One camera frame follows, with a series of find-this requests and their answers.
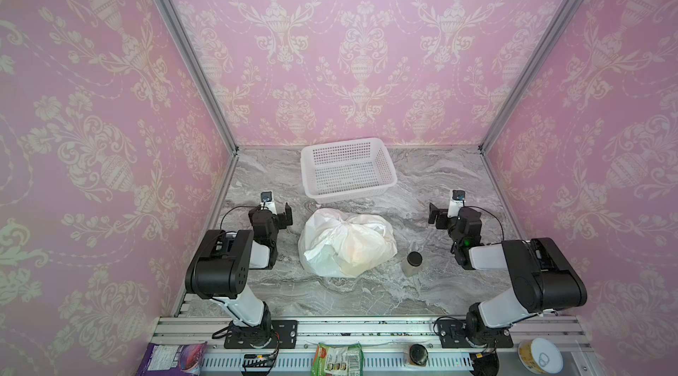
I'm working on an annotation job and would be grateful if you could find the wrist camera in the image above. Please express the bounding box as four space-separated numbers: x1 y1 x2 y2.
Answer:
447 189 466 218
260 191 277 215

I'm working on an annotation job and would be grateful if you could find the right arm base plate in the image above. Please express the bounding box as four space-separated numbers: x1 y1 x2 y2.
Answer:
433 316 514 350

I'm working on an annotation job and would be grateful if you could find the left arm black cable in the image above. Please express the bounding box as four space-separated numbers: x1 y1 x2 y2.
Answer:
219 205 256 232

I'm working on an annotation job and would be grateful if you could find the left aluminium corner post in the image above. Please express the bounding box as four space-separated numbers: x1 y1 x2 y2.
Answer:
154 0 238 155

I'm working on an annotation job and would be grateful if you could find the black lid jar front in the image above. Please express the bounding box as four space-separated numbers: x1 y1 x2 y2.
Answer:
407 344 429 367

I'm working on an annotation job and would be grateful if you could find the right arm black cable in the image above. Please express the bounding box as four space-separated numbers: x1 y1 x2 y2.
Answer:
469 205 506 243

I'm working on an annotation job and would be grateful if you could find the clear jar black lid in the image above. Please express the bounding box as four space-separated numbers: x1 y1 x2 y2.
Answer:
401 252 423 277

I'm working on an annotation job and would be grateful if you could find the tin can pull tab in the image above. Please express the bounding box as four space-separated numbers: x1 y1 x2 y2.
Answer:
518 338 563 375

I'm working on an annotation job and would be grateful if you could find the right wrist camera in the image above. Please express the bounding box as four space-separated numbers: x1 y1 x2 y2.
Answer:
447 189 466 218

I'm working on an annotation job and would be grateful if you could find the white perforated plastic basket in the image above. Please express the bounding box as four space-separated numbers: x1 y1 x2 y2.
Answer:
300 138 397 204

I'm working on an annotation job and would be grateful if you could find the white plastic bag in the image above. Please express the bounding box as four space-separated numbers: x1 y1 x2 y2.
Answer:
298 208 397 278

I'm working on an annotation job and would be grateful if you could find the right aluminium corner post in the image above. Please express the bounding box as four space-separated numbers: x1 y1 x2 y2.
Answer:
478 0 584 157

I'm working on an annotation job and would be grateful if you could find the purple snack packet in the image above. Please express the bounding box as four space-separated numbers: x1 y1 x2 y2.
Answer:
136 342 208 376

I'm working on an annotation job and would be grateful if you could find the green snack packet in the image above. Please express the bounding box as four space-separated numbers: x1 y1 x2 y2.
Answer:
311 344 364 376

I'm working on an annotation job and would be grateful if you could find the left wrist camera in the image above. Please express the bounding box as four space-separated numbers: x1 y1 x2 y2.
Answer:
260 191 277 215

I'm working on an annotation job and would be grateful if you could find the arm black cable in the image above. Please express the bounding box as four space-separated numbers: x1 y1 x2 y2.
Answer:
219 205 256 232
469 205 506 243

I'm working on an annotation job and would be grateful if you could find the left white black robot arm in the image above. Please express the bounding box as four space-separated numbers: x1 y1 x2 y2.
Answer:
185 202 298 349

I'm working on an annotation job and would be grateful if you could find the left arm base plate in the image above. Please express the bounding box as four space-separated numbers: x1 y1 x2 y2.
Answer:
224 320 298 350

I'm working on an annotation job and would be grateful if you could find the aluminium corner post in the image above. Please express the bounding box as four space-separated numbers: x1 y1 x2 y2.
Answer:
478 0 584 157
154 0 238 155

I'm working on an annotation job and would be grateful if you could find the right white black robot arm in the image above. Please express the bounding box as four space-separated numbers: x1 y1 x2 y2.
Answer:
428 204 588 348

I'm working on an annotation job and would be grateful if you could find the aluminium front rail frame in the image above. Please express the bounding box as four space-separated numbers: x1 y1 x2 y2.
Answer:
151 315 605 375

